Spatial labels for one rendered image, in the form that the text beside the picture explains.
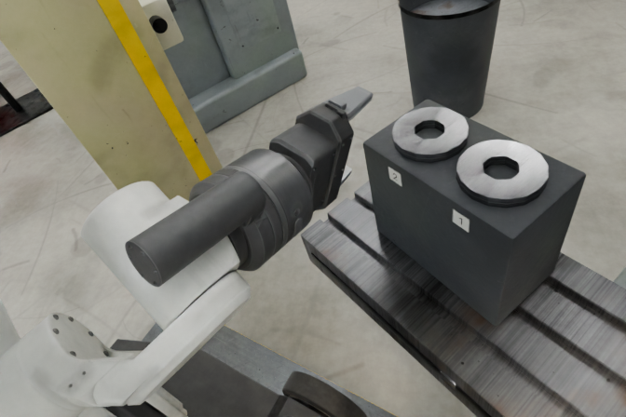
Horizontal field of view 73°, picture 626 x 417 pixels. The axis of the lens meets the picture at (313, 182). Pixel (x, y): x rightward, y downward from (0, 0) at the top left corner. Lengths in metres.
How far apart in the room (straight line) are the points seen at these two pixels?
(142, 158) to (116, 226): 1.51
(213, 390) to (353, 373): 0.66
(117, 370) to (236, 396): 0.77
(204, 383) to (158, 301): 0.81
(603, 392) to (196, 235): 0.48
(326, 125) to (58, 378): 0.28
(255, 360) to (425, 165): 0.90
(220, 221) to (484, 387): 0.39
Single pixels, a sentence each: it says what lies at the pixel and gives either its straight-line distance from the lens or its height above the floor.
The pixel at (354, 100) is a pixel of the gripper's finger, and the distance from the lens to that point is 0.44.
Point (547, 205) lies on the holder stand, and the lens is 0.48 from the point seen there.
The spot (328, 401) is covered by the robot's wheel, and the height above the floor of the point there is 0.59.
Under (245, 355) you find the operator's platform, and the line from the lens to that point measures 1.30.
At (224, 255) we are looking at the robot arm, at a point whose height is 1.29.
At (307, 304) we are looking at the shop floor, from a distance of 1.78.
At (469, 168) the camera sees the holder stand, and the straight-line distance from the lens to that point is 0.49.
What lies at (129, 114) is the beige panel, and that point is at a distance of 1.74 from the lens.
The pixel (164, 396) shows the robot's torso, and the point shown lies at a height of 1.00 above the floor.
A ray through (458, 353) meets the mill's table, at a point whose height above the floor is 0.98.
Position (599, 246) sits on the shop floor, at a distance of 1.97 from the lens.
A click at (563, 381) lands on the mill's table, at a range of 0.60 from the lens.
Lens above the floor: 1.52
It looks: 44 degrees down
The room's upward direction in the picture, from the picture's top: 17 degrees counter-clockwise
